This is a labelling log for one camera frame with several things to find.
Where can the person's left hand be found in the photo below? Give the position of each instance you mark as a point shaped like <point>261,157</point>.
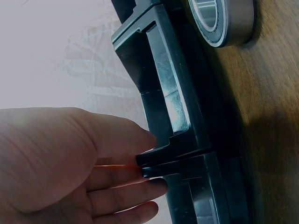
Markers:
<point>46,163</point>

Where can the person's left thumb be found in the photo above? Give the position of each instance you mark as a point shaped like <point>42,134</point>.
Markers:
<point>121,133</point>

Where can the steel ball bearing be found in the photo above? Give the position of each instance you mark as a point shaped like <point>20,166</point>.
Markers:
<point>236,23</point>

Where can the black plastic frame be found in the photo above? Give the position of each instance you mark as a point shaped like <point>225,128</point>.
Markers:
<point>205,191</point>
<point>163,70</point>

